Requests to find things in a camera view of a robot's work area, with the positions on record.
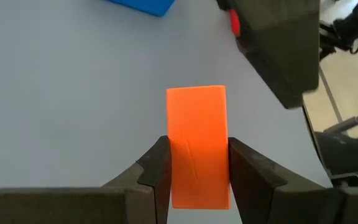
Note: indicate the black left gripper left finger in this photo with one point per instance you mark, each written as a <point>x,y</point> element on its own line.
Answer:
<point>73,205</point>

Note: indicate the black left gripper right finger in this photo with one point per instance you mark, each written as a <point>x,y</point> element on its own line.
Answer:
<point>291,205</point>

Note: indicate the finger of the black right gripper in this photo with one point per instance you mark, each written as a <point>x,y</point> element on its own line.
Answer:
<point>278,46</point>
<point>223,3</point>

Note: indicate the red cube block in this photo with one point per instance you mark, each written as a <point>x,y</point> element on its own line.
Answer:
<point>235,23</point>

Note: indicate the long orange rectangular block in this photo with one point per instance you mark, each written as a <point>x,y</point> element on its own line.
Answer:
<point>197,124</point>

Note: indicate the blue plastic basket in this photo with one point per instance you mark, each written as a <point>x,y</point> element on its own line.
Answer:
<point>148,6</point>

